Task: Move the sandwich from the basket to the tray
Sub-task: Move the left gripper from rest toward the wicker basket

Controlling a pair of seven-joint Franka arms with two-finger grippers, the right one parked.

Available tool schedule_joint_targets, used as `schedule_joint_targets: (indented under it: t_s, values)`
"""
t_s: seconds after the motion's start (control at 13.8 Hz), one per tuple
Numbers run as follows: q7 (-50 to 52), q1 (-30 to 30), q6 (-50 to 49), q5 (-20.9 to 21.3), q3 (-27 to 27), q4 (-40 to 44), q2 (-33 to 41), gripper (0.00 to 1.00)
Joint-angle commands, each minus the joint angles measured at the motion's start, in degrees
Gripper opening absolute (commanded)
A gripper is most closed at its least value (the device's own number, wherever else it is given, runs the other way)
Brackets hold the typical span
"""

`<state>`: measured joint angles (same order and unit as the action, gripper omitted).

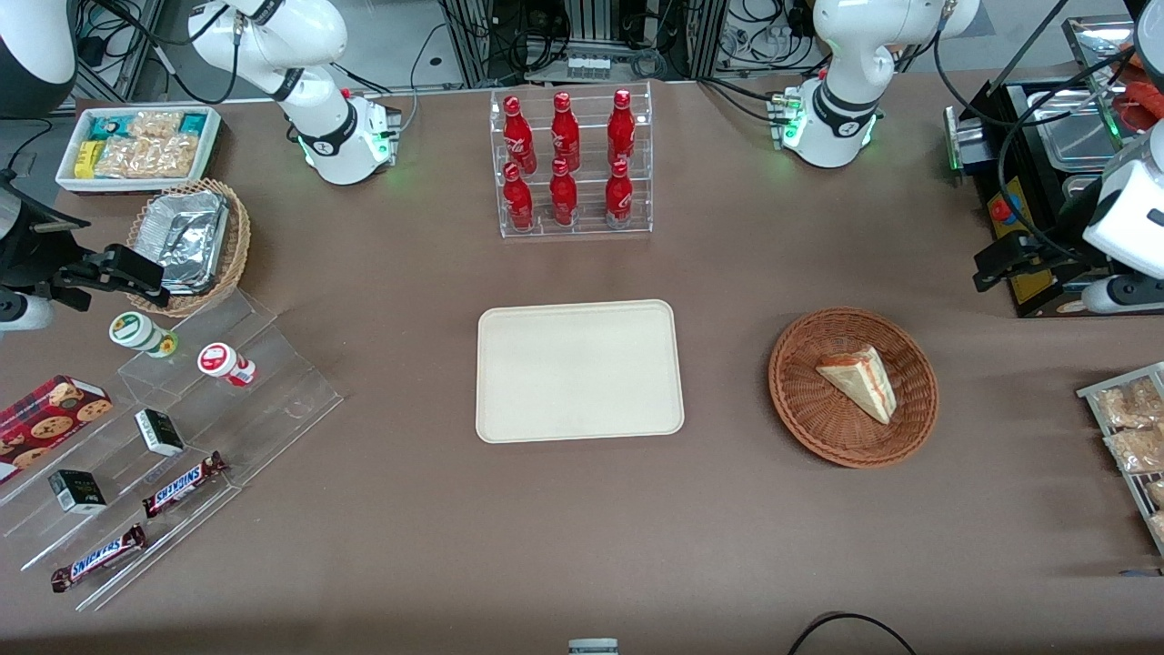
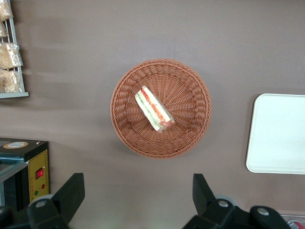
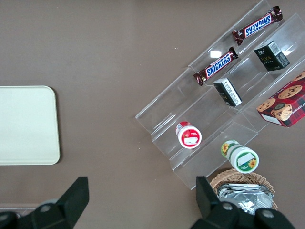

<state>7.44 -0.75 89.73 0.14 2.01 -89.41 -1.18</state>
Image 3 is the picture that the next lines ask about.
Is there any aluminium foil tray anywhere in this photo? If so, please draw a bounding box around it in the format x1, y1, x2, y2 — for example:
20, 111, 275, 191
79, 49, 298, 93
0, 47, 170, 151
216, 183, 275, 217

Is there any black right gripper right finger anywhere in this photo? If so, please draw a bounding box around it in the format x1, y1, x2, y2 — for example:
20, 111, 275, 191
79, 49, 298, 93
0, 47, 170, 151
190, 176, 298, 229

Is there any cream rectangular serving tray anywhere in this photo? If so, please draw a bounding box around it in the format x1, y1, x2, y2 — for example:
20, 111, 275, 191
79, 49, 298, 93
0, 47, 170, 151
0, 85, 61, 166

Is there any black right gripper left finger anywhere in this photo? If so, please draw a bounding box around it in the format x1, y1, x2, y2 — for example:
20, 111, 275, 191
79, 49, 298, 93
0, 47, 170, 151
0, 176, 90, 229

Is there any red lidded yogurt cup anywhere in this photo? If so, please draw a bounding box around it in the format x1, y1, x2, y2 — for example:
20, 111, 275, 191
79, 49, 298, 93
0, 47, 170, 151
175, 121, 203, 149

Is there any red tartan cookie box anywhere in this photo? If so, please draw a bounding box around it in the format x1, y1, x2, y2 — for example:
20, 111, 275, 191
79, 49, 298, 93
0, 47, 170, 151
256, 71, 305, 128

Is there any clear acrylic stepped shelf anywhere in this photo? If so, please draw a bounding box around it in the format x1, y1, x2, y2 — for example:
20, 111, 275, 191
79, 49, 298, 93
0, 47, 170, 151
135, 0, 305, 191

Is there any Snickers chocolate bar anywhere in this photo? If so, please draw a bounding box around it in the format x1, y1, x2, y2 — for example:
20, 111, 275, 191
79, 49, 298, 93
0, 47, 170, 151
232, 6, 284, 46
193, 46, 239, 87

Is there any small black carton box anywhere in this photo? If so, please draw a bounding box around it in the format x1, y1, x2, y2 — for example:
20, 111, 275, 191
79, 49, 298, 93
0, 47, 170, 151
213, 77, 244, 107
253, 40, 291, 72

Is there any light tan wicker basket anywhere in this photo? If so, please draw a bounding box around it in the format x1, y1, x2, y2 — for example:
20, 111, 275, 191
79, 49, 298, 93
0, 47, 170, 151
209, 168, 279, 212

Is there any green lidded sunflower cup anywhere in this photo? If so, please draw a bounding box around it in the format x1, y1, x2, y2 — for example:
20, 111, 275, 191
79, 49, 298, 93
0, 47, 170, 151
220, 140, 260, 173

